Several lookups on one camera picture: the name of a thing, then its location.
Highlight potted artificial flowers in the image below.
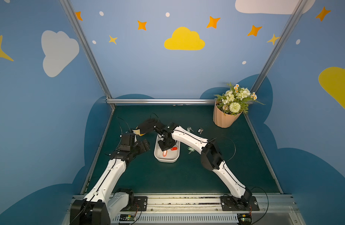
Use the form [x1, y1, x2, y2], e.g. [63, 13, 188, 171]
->
[213, 83, 259, 128]

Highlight rear aluminium frame rail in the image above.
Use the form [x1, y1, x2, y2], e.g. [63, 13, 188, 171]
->
[106, 98, 215, 105]

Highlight floor frame rail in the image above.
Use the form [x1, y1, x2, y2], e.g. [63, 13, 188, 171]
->
[74, 106, 114, 195]
[244, 115, 284, 194]

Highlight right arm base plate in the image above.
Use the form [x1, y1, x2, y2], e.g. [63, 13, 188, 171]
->
[220, 195, 260, 212]

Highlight left controller board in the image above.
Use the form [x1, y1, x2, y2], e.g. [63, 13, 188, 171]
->
[119, 214, 136, 222]

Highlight controller board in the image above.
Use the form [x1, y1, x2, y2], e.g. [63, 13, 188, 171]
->
[119, 214, 136, 222]
[237, 214, 252, 225]

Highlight black yellow work glove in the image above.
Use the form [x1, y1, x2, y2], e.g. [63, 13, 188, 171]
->
[132, 118, 160, 137]

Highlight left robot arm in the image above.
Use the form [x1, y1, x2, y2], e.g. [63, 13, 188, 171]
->
[69, 133, 150, 225]

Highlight white plastic storage box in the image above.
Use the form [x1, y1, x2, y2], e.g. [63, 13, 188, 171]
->
[154, 135, 181, 163]

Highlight aluminium post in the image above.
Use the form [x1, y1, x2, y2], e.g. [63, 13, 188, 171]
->
[60, 0, 115, 112]
[251, 0, 308, 93]

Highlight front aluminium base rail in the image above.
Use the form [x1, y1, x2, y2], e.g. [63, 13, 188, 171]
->
[61, 193, 306, 225]

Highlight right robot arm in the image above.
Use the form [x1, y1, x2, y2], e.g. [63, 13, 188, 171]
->
[153, 123, 252, 206]

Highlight left floor frame rail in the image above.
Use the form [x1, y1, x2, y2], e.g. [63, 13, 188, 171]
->
[74, 106, 114, 195]

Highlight left rear aluminium post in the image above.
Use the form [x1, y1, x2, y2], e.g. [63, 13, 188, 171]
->
[60, 0, 115, 112]

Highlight right floor frame rail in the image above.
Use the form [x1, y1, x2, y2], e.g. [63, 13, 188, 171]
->
[244, 115, 284, 194]

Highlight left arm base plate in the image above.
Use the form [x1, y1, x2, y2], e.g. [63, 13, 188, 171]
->
[121, 196, 148, 212]

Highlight right controller board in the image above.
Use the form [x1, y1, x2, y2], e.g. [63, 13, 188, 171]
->
[237, 214, 252, 225]

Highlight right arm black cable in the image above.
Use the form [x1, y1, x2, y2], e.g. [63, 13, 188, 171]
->
[214, 137, 237, 162]

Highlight right rear aluminium post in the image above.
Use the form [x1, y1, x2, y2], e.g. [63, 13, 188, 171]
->
[251, 0, 308, 93]

